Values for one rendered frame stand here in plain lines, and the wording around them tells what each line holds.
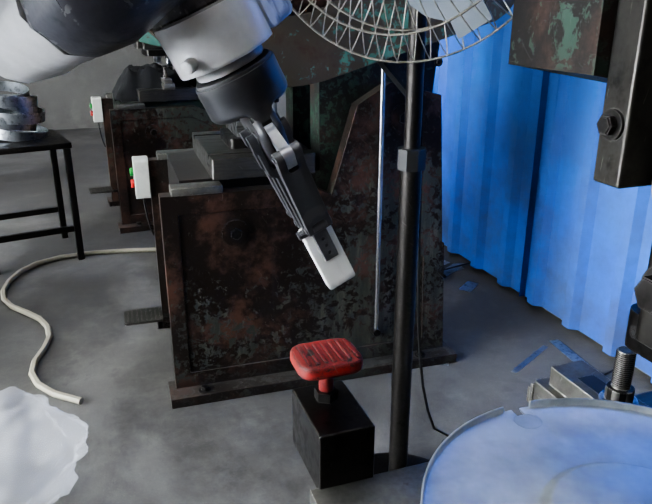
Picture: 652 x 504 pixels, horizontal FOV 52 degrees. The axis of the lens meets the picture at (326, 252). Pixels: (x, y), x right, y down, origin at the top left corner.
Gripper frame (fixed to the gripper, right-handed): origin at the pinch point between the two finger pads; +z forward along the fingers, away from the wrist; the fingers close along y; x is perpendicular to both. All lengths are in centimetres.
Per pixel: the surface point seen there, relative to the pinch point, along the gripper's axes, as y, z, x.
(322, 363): 2.2, 9.4, -5.9
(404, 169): -53, 20, 28
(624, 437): 24.6, 14.9, 11.0
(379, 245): -116, 66, 31
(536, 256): -137, 116, 89
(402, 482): 8.4, 22.9, -5.1
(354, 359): 2.5, 10.9, -2.9
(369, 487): 8.0, 21.4, -8.2
